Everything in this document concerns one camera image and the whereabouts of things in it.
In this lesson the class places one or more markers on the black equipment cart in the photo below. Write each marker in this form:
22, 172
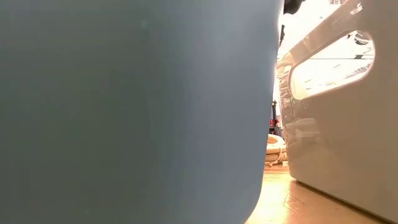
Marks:
273, 119

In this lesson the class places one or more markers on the grey plastic bin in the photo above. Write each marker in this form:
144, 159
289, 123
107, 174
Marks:
342, 140

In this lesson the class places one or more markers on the teal plastic bin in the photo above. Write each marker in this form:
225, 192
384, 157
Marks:
124, 109

